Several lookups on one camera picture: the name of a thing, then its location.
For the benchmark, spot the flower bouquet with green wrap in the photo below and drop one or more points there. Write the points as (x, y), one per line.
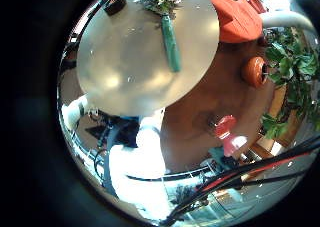
(171, 43)

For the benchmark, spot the orange fabric chair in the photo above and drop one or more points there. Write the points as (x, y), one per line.
(238, 18)

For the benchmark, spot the green leafy plant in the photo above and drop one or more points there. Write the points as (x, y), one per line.
(293, 70)

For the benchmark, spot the red and pink stool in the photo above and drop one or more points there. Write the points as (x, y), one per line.
(228, 133)

